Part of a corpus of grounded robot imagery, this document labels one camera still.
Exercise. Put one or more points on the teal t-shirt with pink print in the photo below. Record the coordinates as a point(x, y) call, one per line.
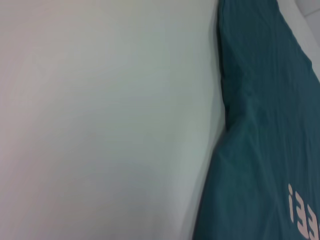
point(262, 150)

